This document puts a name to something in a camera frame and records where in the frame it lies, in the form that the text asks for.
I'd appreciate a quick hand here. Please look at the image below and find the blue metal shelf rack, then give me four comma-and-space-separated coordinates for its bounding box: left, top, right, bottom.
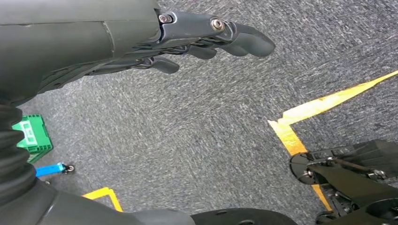
35, 162, 76, 178

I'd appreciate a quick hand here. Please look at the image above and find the yellow floor tape square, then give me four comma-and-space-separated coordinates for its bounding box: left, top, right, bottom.
81, 187, 124, 213
268, 69, 398, 212

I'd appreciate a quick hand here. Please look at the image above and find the open green plastic crate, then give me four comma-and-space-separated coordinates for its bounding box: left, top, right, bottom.
12, 114, 54, 154

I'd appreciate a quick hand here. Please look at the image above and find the green folding plastic crate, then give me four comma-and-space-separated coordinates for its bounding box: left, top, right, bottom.
27, 149, 54, 164

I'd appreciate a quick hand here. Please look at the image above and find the black left camera bracket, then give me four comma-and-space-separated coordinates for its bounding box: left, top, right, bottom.
191, 208, 298, 225

